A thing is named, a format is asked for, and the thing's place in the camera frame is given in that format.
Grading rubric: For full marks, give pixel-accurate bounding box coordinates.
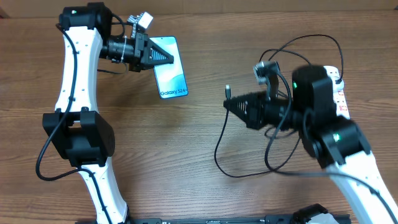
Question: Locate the black USB charging cable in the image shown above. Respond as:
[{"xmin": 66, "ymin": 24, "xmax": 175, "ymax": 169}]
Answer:
[{"xmin": 213, "ymin": 34, "xmax": 345, "ymax": 179}]

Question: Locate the Samsung Galaxy smartphone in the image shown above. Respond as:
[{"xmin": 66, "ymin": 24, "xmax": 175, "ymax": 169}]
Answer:
[{"xmin": 150, "ymin": 36, "xmax": 188, "ymax": 99}]

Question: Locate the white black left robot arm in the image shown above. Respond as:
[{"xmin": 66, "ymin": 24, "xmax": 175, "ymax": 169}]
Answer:
[{"xmin": 42, "ymin": 2, "xmax": 175, "ymax": 223}]

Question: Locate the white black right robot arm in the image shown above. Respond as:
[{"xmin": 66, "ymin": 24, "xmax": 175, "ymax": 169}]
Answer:
[{"xmin": 223, "ymin": 63, "xmax": 397, "ymax": 223}]

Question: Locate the white charger plug adapter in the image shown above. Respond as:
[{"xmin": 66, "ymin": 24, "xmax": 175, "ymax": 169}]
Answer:
[{"xmin": 330, "ymin": 77, "xmax": 345, "ymax": 93}]

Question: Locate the white power strip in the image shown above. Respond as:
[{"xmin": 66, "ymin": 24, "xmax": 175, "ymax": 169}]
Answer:
[{"xmin": 324, "ymin": 65, "xmax": 350, "ymax": 119}]

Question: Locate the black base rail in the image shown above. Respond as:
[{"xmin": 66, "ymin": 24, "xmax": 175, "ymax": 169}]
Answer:
[{"xmin": 127, "ymin": 215, "xmax": 293, "ymax": 224}]

